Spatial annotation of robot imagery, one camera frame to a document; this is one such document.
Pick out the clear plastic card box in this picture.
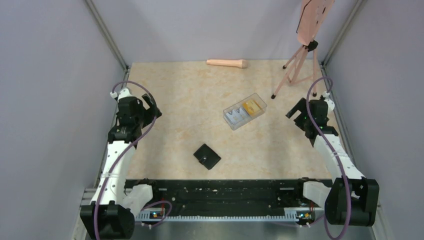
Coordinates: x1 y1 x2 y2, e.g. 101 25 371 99
223 93 267 131

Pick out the gold credit card stack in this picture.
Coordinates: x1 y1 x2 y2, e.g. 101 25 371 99
242 99 262 117

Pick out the black card holder wallet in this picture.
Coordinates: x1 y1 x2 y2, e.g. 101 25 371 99
193 143 222 170

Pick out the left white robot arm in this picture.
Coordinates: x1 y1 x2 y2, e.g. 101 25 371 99
80 87 162 240

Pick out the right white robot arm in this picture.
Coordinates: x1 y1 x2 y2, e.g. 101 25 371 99
286 97 380 227

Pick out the silver credit card stack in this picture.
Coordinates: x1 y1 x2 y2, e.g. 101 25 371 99
225 107 250 125

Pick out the pink tripod stand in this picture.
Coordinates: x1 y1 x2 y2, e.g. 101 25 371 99
271 40 319 100

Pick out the pink microphone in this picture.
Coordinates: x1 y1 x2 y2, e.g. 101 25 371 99
206 59 249 69

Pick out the pink board on tripod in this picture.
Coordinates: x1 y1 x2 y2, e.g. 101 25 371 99
296 0 335 46

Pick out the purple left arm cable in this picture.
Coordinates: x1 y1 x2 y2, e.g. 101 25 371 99
93 80 173 240

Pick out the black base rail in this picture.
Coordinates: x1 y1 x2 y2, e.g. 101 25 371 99
124 178 320 221

